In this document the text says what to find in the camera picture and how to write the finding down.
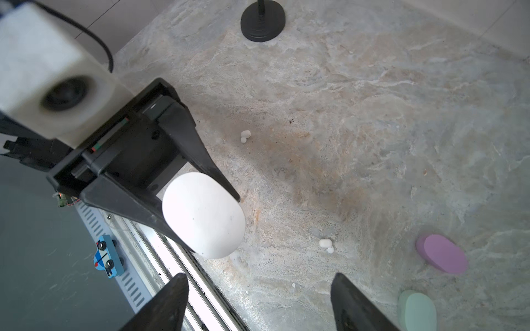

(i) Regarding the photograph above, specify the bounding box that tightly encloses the mint green earbud case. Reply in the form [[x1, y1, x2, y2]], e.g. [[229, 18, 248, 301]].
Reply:
[[397, 290, 438, 331]]

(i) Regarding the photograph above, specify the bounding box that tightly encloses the purple earbud case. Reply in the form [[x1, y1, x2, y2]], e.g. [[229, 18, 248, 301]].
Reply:
[[415, 234, 469, 274]]

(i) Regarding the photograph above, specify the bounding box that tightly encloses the black microphone stand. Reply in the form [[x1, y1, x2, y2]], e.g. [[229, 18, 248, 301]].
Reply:
[[240, 0, 286, 43]]

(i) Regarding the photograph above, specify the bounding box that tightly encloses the aluminium frame rail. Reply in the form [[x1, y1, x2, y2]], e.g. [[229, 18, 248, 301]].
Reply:
[[75, 202, 247, 330]]

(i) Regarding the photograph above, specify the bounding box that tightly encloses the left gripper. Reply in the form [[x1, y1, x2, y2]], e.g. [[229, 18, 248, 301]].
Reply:
[[47, 78, 241, 252]]

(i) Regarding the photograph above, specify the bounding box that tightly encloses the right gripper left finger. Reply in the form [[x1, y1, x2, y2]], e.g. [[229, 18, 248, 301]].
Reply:
[[120, 273, 189, 331]]

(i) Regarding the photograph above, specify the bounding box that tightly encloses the white earbud case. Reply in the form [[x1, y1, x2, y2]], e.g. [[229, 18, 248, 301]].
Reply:
[[162, 172, 246, 259]]

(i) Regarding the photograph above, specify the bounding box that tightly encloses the white earbud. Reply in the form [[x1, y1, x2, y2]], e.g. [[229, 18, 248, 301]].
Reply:
[[240, 130, 252, 144], [319, 239, 335, 254]]

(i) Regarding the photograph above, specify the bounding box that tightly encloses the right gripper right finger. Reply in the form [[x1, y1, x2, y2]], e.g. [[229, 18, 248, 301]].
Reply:
[[330, 273, 399, 331]]

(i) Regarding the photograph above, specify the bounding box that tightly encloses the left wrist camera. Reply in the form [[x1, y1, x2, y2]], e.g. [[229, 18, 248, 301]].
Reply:
[[1, 3, 133, 148]]

